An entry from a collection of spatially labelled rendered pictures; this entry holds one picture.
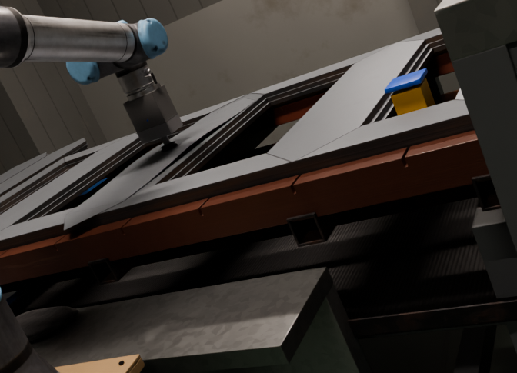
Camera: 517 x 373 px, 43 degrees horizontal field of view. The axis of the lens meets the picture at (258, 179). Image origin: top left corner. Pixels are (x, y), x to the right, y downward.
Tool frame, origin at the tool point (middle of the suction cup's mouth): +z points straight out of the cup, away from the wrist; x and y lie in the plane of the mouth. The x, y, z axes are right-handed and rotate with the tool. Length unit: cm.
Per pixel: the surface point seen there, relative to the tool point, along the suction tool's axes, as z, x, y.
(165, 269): 29.6, -2.4, 19.4
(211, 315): 17, 49, -26
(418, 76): -4, 24, -64
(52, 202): 0.9, 7.0, 33.6
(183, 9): -31, -268, 121
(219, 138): 0.9, -2.7, -11.8
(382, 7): 14, -268, 0
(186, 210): 2.1, 38.3, -23.1
